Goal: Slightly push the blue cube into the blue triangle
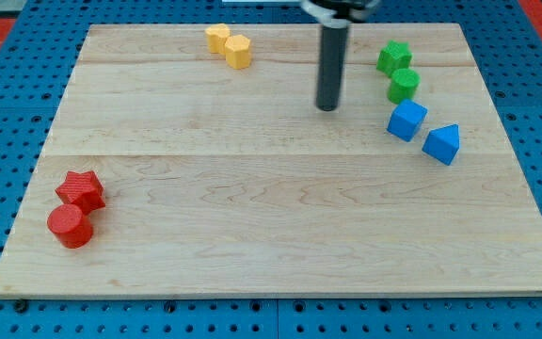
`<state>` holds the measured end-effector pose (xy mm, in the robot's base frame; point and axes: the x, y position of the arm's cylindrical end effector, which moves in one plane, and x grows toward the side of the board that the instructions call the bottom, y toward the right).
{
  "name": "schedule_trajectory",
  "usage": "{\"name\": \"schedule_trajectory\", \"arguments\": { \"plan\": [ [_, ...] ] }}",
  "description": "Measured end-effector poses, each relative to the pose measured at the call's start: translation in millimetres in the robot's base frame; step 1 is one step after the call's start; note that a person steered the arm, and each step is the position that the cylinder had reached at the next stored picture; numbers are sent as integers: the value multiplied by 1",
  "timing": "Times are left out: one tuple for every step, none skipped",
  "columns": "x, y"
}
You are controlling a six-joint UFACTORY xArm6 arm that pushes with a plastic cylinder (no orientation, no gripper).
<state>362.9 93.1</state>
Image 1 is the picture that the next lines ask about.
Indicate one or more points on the blue cube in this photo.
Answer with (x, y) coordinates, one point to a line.
(406, 119)

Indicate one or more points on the blue triangle block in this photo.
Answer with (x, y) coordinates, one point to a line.
(443, 143)

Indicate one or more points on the wooden board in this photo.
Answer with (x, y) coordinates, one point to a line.
(230, 184)

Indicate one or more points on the yellow hexagon block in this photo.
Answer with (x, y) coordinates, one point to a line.
(237, 51)

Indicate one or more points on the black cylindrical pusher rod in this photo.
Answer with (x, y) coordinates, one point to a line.
(332, 51)

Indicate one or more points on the yellow star block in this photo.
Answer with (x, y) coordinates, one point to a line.
(216, 36)

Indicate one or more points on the green cylinder block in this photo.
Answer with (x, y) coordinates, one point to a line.
(404, 84)

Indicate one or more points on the green star block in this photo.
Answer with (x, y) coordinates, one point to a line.
(395, 55)

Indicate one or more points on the red star block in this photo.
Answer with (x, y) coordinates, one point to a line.
(82, 189)

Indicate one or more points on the red cylinder block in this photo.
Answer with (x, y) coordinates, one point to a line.
(70, 226)

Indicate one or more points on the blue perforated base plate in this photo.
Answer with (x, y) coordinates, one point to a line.
(39, 43)

